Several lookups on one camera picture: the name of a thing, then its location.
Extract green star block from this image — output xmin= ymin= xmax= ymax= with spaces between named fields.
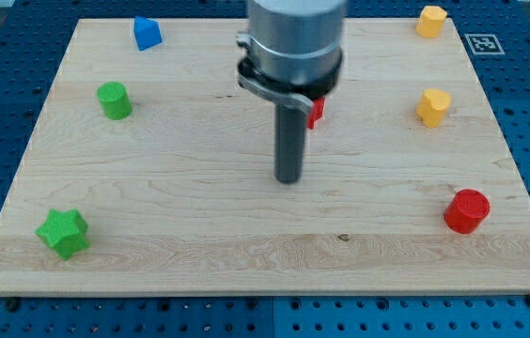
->
xmin=35 ymin=208 xmax=90 ymax=261

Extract yellow hexagon block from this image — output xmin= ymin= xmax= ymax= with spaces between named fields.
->
xmin=415 ymin=5 xmax=447 ymax=38

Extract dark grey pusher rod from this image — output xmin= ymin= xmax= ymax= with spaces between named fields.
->
xmin=274 ymin=104 xmax=306 ymax=184

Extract white fiducial marker tag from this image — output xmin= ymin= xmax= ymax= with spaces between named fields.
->
xmin=464 ymin=33 xmax=505 ymax=55

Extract blue triangular block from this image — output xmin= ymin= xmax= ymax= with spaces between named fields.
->
xmin=133 ymin=16 xmax=163 ymax=51

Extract red cylinder block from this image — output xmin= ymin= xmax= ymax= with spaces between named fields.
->
xmin=444 ymin=189 xmax=491 ymax=234

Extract red block behind rod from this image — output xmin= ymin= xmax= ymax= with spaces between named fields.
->
xmin=306 ymin=97 xmax=325 ymax=130

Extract green cylinder block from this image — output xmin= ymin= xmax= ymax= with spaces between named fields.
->
xmin=96 ymin=82 xmax=133 ymax=120

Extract yellow heart block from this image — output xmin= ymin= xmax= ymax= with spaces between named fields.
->
xmin=416 ymin=88 xmax=452 ymax=129

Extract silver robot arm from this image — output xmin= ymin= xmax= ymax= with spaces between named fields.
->
xmin=236 ymin=0 xmax=347 ymax=184

